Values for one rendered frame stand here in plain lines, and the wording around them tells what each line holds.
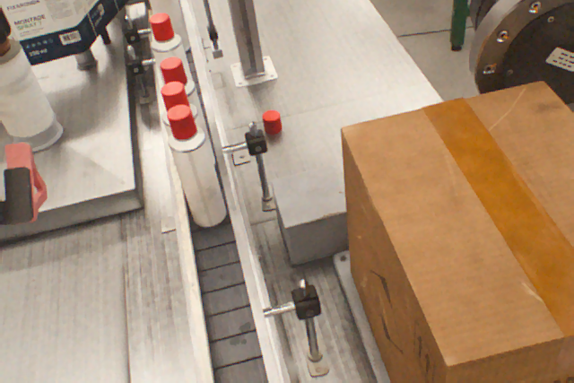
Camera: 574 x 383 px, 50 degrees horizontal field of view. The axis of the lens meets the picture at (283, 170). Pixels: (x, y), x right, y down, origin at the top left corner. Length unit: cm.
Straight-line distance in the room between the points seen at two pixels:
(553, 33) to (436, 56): 206
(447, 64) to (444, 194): 216
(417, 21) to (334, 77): 181
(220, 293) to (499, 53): 47
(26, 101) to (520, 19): 79
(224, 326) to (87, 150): 47
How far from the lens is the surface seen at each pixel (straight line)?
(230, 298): 84
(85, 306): 97
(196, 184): 86
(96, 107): 124
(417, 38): 292
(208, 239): 91
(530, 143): 67
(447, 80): 265
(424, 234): 57
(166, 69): 90
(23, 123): 115
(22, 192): 55
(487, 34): 73
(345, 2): 151
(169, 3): 125
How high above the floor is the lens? 156
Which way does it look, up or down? 44 degrees down
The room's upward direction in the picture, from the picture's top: 9 degrees counter-clockwise
